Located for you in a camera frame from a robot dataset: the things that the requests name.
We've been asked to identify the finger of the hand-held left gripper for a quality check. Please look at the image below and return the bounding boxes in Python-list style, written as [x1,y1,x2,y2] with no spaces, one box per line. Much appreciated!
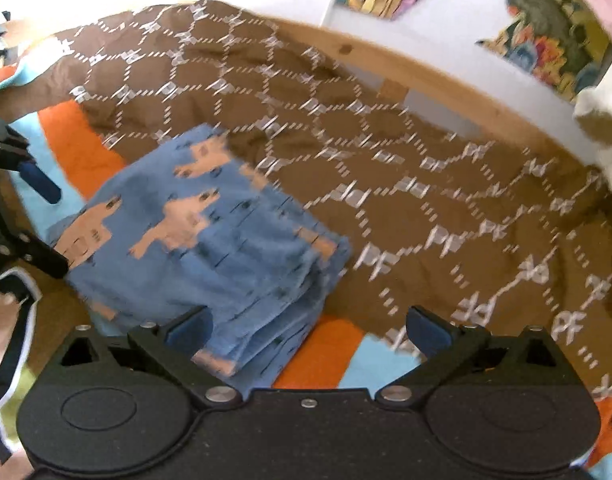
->
[0,170,70,279]
[0,110,62,204]

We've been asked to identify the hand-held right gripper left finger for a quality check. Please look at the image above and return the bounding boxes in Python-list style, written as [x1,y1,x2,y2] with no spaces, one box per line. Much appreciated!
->
[60,305,244,408]

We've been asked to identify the blue pants with orange print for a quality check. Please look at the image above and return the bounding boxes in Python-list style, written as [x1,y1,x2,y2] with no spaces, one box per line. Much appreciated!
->
[46,124,354,393]

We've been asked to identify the wooden bed frame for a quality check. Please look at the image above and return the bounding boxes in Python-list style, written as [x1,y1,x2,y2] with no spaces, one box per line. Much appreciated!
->
[6,7,604,167]

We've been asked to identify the brown patterned blanket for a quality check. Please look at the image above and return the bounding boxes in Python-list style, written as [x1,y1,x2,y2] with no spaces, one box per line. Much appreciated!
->
[0,0,612,403]

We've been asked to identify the white hanging cloth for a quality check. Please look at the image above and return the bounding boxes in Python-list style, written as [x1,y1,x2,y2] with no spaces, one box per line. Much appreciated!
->
[573,55,612,188]

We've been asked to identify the dark flowery wall poster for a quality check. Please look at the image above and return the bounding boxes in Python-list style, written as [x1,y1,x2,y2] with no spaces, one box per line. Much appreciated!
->
[477,0,612,103]

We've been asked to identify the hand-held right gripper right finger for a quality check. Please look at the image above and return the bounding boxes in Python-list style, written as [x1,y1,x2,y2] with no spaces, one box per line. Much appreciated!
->
[376,305,562,407]

